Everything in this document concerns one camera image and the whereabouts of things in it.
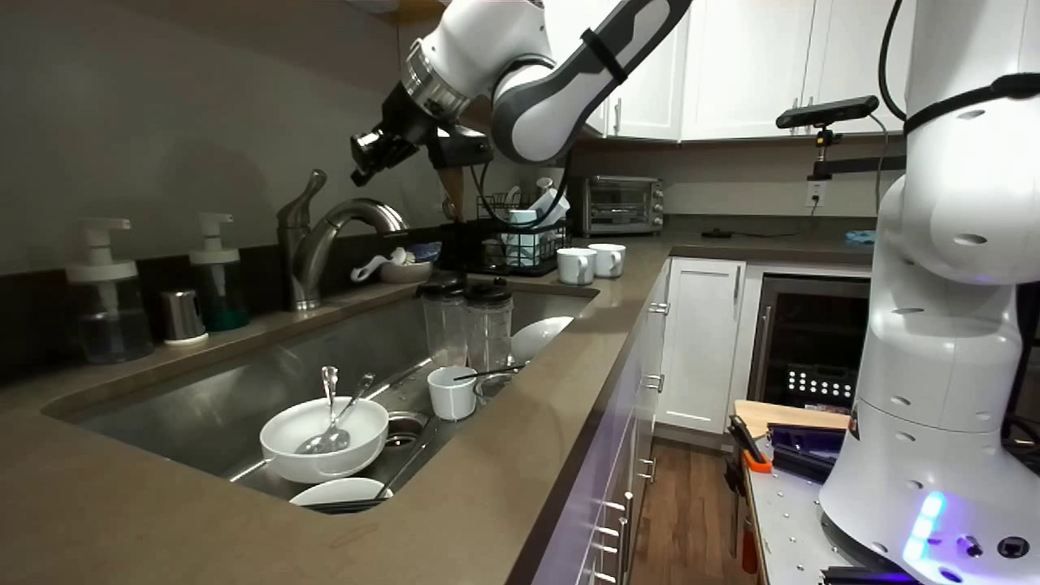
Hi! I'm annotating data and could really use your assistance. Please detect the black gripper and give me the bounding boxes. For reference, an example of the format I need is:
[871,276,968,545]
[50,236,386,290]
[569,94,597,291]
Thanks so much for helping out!
[347,82,439,188]

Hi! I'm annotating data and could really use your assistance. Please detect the brushed metal faucet handle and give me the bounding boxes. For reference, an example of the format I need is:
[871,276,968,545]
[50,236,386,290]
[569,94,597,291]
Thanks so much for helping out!
[274,165,328,270]

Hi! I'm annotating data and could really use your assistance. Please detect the chrome kitchen faucet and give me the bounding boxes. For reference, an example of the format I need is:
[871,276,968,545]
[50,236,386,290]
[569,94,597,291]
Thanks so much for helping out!
[290,195,414,316]

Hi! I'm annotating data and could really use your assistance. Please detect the stainless steel sink basin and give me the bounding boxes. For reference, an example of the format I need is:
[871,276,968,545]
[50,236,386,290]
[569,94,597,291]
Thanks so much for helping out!
[47,283,600,519]

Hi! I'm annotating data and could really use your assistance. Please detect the wooden spatula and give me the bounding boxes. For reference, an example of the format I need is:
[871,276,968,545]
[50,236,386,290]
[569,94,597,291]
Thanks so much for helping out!
[435,161,472,227]

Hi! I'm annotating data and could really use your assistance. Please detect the white sponge holder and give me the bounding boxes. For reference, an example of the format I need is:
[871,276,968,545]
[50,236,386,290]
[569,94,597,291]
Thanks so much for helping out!
[347,244,435,290]

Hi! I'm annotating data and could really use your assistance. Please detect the clear blender jar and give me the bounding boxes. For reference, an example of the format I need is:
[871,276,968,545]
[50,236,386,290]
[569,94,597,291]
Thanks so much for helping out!
[415,276,472,369]
[463,276,516,378]

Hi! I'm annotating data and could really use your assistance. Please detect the small green soap dispenser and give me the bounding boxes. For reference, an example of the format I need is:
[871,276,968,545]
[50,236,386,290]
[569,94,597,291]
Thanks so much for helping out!
[187,207,253,333]

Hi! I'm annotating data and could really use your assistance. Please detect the white ceramic mug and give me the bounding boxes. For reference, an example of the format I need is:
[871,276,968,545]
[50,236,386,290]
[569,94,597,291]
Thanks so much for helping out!
[588,239,632,283]
[551,244,600,290]

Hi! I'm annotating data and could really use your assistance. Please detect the upright metal utensil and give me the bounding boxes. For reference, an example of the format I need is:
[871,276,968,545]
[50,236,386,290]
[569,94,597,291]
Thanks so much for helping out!
[318,365,340,431]

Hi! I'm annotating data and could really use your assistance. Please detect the metal spoon in cup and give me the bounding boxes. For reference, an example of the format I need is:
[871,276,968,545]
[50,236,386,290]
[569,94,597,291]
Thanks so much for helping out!
[452,360,531,386]

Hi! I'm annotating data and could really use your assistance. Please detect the white tilted plate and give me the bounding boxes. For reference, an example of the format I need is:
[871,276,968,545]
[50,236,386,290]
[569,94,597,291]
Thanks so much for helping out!
[508,316,580,366]

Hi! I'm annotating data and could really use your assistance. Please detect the small white cup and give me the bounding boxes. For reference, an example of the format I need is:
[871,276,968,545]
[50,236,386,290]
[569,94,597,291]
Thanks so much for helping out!
[424,365,481,425]

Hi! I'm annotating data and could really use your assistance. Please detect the silver toaster oven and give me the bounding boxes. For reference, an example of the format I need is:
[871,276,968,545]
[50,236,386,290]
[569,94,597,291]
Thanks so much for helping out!
[569,171,668,236]

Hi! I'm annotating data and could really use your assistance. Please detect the metal spoon in bowl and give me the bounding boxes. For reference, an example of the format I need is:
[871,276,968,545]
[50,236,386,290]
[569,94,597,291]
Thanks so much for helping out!
[296,369,382,454]

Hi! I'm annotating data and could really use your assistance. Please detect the white ceramic bowl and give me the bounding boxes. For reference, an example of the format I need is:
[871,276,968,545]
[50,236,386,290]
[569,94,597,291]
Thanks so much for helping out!
[257,393,394,486]

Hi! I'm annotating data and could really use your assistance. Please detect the large clear soap dispenser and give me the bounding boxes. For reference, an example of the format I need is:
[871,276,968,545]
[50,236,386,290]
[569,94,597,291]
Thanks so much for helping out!
[63,215,148,366]

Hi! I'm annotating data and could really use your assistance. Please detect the small white plate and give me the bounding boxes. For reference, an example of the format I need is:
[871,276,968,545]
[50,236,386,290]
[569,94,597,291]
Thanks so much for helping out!
[285,474,396,513]

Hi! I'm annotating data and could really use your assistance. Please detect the white lower cabinet door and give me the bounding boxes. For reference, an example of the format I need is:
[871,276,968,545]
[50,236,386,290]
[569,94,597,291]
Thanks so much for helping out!
[658,256,751,435]

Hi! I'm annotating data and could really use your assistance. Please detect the white upper cabinets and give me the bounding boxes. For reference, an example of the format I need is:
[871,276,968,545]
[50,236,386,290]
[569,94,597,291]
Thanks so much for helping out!
[538,0,916,146]

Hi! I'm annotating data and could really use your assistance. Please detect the black beverage cooler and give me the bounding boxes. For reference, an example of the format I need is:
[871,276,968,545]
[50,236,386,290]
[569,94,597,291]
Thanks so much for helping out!
[743,270,873,411]

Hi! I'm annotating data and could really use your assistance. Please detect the light wooden board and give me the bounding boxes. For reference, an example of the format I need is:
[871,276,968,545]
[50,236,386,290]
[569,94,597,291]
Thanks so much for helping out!
[729,397,854,437]

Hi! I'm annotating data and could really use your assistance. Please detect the dark blue box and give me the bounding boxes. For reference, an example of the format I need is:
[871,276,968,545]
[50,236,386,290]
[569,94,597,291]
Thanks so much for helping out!
[764,421,851,480]

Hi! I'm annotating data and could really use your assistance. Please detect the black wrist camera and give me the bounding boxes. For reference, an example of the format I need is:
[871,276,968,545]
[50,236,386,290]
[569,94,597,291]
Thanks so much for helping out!
[425,121,495,171]

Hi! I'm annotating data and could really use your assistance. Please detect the black wire dish caddy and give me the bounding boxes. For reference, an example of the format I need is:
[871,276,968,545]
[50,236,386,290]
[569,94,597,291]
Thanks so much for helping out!
[479,188,576,276]

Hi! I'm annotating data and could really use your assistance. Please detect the cabinet drawers with metal handles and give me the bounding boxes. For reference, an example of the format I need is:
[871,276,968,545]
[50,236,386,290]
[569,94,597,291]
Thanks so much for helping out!
[531,254,676,585]

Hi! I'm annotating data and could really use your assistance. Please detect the black camera on stand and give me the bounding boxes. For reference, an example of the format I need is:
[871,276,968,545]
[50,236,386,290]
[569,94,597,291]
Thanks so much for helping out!
[775,94,907,182]

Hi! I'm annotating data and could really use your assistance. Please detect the orange handled tool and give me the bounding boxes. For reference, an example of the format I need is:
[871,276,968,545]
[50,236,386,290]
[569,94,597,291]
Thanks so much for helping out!
[725,411,778,477]

